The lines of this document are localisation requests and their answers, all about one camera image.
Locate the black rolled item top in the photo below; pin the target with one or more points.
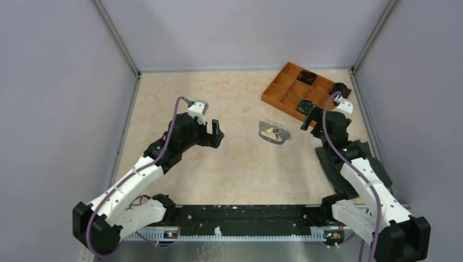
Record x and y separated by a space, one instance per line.
307 77

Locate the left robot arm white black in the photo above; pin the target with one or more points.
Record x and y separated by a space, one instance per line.
103 223

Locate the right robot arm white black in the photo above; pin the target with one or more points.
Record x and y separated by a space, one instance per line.
362 200

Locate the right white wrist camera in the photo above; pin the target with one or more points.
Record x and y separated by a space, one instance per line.
343 106

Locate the yellow and silver keys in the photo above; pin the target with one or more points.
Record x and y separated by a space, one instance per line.
272 133

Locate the orange compartment tray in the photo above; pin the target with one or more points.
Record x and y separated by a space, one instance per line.
285 91

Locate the black rolled item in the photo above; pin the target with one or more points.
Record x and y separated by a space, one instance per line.
307 77
342 88

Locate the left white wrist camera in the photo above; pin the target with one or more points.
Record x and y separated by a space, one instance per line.
198 108

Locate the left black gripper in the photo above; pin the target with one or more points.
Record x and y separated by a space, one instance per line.
212 140

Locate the grey slotted cable duct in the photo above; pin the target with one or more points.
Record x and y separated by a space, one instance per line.
169 234

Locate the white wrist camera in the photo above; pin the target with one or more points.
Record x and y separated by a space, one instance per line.
198 108
343 106

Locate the black rolled item right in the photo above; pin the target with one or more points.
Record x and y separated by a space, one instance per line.
342 88

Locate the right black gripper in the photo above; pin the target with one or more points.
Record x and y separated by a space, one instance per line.
315 114

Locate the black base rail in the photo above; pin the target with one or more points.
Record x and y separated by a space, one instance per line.
251 221

